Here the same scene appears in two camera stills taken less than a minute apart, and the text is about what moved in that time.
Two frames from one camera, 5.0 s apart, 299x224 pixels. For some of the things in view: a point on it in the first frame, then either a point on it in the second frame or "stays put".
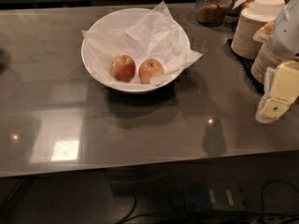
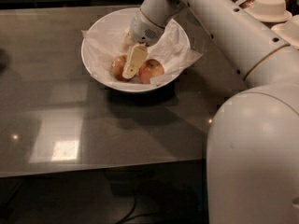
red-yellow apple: (123, 68) stays put
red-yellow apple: (149, 68) stays put
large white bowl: (135, 49) stays put
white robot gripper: (287, 36) to (144, 31)
